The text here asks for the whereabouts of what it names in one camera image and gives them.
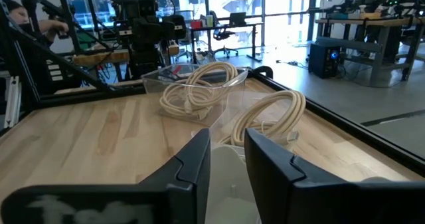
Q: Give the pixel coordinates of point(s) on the wooden background table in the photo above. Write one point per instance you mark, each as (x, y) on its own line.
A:
(99, 58)

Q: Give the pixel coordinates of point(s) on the white aluminium extrusions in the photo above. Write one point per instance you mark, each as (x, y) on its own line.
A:
(13, 101)

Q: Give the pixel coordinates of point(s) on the black monitor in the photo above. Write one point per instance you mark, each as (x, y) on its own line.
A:
(237, 19)

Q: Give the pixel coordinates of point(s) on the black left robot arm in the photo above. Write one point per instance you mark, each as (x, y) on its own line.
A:
(146, 61)

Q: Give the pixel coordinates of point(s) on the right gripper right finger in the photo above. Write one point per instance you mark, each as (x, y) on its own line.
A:
(282, 190)

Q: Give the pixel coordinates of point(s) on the black background robot arm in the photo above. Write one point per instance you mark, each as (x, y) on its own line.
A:
(398, 3)

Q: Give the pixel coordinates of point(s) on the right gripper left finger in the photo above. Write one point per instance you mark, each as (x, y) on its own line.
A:
(186, 184)

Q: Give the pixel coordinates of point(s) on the small red box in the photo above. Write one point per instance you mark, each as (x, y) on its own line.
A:
(196, 24)

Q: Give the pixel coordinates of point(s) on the black office desk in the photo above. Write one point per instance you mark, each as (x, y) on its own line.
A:
(225, 26)

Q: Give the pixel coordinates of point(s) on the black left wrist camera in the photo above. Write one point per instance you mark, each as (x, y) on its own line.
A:
(147, 7)

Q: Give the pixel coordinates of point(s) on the black computer tower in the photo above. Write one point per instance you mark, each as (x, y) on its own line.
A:
(322, 59)

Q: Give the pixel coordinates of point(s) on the black office chair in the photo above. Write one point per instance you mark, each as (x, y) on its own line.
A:
(222, 34)

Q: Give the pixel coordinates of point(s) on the grey workshop table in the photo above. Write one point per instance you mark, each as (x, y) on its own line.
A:
(375, 22)

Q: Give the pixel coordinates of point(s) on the large clear plastic box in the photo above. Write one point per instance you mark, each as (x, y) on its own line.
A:
(152, 84)

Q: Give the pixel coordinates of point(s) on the black aluminium table frame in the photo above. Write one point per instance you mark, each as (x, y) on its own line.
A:
(365, 134)

